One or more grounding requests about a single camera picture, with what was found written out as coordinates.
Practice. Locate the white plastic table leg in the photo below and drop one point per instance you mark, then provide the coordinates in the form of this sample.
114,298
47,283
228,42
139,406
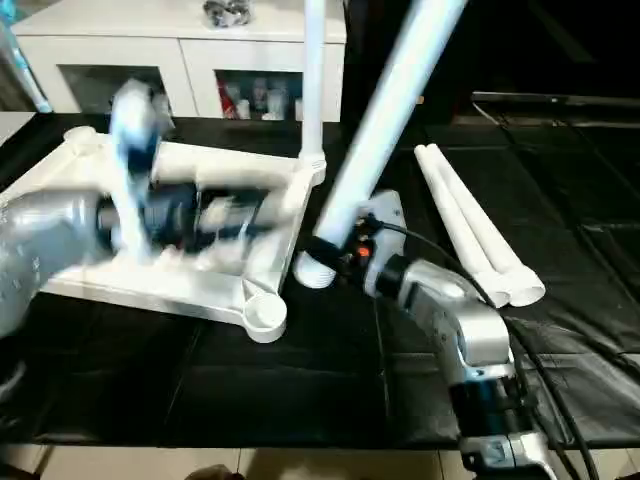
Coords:
390,110
314,80
490,230
455,220

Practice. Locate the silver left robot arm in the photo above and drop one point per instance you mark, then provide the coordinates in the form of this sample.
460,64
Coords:
50,250

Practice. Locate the red bottle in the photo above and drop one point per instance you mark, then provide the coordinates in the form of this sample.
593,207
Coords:
230,100

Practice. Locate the black work mat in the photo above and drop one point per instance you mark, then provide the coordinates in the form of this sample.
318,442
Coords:
300,390

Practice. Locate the white glass-door cabinet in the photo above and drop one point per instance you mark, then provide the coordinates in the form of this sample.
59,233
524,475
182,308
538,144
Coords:
100,55

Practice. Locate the dark bundle on cabinet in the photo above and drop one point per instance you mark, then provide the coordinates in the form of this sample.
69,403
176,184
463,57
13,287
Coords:
226,12

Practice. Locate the teal plastic object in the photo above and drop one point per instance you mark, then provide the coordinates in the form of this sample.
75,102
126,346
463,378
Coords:
20,50

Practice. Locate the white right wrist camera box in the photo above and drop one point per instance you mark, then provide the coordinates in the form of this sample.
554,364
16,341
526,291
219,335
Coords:
385,215

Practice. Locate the dark metal rail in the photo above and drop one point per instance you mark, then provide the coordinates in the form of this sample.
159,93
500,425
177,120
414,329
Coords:
560,99

